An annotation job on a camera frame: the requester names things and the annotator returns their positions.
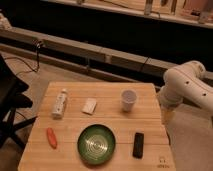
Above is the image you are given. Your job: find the long metal rail beam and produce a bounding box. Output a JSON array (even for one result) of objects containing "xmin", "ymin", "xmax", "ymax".
[{"xmin": 0, "ymin": 27, "xmax": 213, "ymax": 88}]

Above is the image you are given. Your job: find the wooden shelf with items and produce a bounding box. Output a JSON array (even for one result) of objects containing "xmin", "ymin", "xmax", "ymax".
[{"xmin": 45, "ymin": 0, "xmax": 213, "ymax": 24}]

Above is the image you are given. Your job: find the white plastic bottle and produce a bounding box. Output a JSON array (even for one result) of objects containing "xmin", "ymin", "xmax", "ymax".
[{"xmin": 52, "ymin": 89, "xmax": 67, "ymax": 119}]

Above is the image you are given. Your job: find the white paper cup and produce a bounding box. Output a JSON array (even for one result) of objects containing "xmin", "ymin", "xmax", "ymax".
[{"xmin": 121, "ymin": 89, "xmax": 137, "ymax": 112}]

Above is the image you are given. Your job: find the green ceramic bowl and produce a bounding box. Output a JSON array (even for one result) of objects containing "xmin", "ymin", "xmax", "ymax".
[{"xmin": 77, "ymin": 124, "xmax": 116, "ymax": 165}]

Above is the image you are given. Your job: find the black cable on floor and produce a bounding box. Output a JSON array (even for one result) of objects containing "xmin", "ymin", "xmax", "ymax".
[{"xmin": 3, "ymin": 39, "xmax": 45, "ymax": 76}]

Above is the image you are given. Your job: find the black rectangular remote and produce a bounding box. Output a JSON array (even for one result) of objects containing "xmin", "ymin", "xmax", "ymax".
[{"xmin": 132, "ymin": 132, "xmax": 144, "ymax": 159}]

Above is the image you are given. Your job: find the orange carrot toy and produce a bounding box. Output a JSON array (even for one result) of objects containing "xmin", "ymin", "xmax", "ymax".
[{"xmin": 46, "ymin": 128, "xmax": 57, "ymax": 149}]

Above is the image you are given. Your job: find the black office chair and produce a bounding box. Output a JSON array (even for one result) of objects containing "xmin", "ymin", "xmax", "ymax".
[{"xmin": 0, "ymin": 54, "xmax": 36, "ymax": 149}]

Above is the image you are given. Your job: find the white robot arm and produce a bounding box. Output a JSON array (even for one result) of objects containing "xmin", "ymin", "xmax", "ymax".
[{"xmin": 157, "ymin": 61, "xmax": 213, "ymax": 125}]

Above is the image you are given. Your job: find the white rectangular block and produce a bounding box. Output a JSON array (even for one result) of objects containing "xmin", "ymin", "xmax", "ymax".
[{"xmin": 82, "ymin": 98, "xmax": 97, "ymax": 115}]

